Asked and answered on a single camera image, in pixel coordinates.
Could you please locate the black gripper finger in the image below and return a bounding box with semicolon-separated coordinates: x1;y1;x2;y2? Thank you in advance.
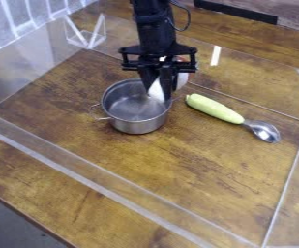
140;66;158;90
160;66;174;101

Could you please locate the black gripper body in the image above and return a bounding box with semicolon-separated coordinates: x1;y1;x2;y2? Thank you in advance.
118;43;198;73

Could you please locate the silver metal pot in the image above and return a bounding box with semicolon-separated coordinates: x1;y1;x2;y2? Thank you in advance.
92;78;173;135

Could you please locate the white red plush mushroom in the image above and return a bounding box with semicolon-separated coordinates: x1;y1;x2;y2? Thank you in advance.
149;73;190;102

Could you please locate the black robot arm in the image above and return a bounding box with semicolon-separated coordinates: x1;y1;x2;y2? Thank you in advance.
118;0;197;101

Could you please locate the black bar in background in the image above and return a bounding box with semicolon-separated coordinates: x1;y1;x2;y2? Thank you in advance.
193;0;278;25

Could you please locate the green handled metal spoon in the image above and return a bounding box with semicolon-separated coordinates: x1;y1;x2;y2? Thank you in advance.
186;93;281;143

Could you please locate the clear acrylic enclosure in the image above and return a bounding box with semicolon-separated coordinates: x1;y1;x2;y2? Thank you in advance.
0;0;299;248

